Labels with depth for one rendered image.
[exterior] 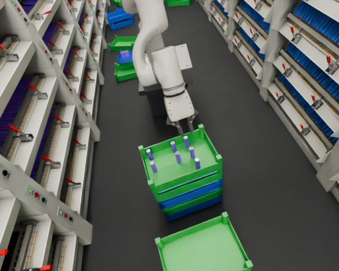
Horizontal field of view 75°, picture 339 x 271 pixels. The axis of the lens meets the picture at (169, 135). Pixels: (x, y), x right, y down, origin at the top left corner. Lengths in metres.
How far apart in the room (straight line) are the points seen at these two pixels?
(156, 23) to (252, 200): 0.93
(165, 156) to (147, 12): 0.57
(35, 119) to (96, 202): 0.58
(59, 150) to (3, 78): 0.40
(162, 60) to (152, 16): 0.14
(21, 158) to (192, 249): 0.74
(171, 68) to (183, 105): 0.14
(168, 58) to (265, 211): 0.85
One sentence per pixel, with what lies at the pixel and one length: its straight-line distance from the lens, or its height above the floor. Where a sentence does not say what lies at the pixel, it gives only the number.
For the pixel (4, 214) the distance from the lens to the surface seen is 0.88.
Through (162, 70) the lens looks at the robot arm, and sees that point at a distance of 0.80.
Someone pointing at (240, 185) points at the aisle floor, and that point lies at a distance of 1.28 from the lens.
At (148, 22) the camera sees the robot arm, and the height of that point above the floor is 0.84.
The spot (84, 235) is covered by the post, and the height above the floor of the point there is 0.08.
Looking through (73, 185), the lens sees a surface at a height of 0.18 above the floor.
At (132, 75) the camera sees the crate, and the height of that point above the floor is 0.03.
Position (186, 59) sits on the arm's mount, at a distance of 1.45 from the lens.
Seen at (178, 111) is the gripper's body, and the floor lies 0.56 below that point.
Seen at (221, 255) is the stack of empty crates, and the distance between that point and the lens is 0.99.
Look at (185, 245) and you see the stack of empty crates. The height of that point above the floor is 0.16.
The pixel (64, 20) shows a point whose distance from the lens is 1.96.
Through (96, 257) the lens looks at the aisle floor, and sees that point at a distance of 1.29.
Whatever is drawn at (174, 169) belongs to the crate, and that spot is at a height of 0.32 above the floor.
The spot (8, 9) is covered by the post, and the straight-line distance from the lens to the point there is 1.26.
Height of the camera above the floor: 1.13
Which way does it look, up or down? 48 degrees down
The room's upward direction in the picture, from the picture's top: 16 degrees counter-clockwise
